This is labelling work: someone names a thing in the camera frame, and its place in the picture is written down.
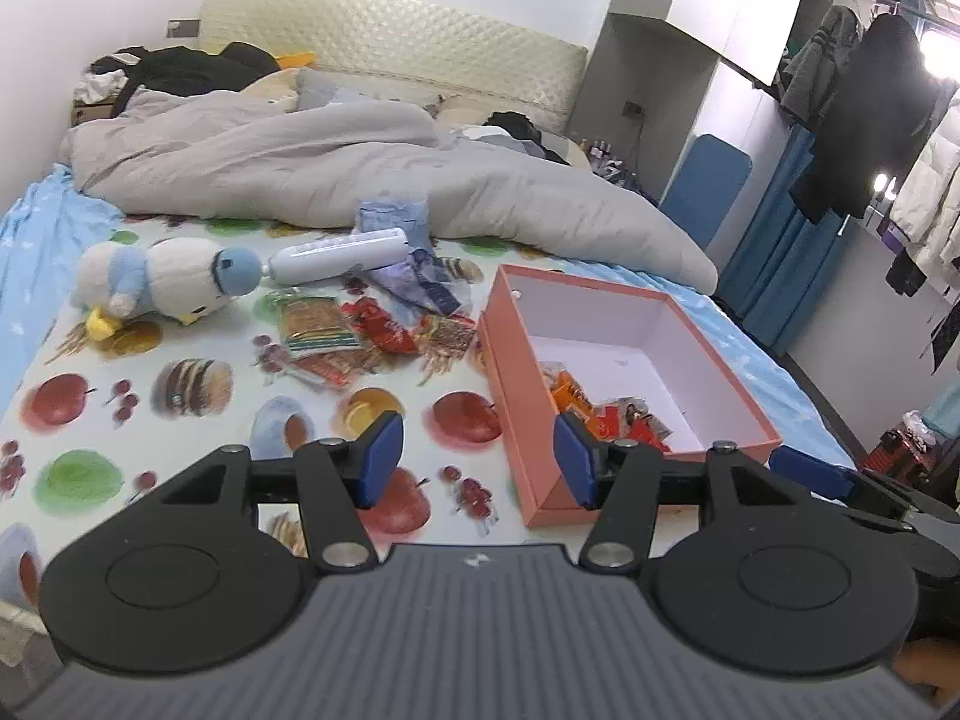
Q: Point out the pink cardboard box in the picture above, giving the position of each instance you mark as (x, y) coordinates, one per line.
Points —
(517, 382)

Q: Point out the black clothes pile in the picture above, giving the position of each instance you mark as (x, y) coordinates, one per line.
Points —
(187, 67)

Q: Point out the blue curtain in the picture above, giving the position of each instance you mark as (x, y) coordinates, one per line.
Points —
(780, 255)

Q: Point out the red suitcase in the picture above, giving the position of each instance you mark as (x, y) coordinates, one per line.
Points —
(900, 454)

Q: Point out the white spray bottle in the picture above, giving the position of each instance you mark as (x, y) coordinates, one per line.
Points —
(337, 255)

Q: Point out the white puffer jacket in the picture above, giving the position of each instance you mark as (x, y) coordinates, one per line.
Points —
(930, 187)

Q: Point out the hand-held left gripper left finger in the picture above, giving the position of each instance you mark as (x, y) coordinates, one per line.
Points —
(379, 457)

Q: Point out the grey wall socket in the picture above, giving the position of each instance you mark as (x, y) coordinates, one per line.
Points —
(182, 28)

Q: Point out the cream quilted headboard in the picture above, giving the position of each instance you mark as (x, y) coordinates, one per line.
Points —
(390, 37)

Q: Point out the black hanging coat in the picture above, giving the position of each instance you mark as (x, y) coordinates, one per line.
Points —
(870, 120)

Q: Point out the fruit printed mat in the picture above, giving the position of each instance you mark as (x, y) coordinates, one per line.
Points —
(225, 390)

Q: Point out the person's right hand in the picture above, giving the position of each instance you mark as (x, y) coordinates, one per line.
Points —
(926, 671)

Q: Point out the black wall socket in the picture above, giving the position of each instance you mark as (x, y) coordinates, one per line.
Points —
(634, 110)

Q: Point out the brown striped snack packet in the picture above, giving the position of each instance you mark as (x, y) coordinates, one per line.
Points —
(446, 337)

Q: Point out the black garment on pillow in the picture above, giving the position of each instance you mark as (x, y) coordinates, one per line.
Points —
(514, 126)

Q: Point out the grey duvet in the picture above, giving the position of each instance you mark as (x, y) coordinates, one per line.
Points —
(337, 165)

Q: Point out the brown cardboard box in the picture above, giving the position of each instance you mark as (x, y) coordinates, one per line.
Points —
(90, 114)

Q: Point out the small orange red snack packet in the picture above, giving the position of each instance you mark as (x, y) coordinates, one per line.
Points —
(337, 369)

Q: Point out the small bottles on nightstand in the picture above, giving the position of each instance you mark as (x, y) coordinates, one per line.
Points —
(600, 150)

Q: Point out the blue padded panel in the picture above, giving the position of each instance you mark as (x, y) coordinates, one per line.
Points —
(705, 187)

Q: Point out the white crumpled clothes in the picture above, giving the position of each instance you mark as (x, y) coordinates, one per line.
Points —
(97, 82)

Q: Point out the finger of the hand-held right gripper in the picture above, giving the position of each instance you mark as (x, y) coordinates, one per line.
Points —
(810, 469)

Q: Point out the cream pillow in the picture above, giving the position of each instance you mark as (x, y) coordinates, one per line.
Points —
(274, 90)

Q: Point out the blue grey pillow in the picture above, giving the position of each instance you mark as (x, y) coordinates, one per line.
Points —
(326, 90)

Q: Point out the grey striped jacket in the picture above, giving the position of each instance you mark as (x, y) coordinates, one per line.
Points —
(817, 60)

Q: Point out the blue plastic packets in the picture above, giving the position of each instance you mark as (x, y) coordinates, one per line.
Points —
(420, 281)

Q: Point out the grey wardrobe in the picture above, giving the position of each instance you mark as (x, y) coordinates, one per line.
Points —
(697, 7)

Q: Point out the penguin plush toy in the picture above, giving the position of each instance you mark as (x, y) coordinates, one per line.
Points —
(172, 277)

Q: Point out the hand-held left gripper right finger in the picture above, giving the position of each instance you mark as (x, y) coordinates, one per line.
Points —
(576, 461)

